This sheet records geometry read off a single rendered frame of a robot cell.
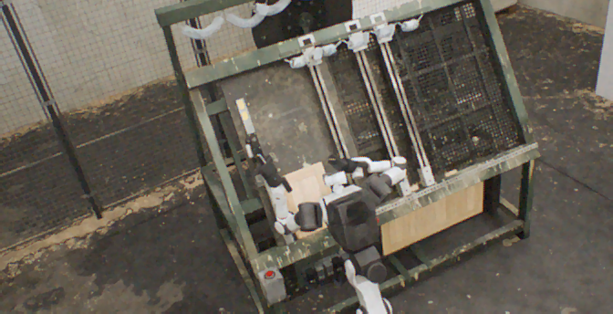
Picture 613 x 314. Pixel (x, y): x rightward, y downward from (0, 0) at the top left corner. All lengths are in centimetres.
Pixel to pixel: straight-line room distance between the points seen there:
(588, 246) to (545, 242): 31
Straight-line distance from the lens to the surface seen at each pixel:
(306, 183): 359
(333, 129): 359
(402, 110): 378
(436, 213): 438
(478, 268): 459
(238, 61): 346
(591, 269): 473
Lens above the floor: 333
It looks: 33 degrees down
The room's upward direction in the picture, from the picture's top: 10 degrees counter-clockwise
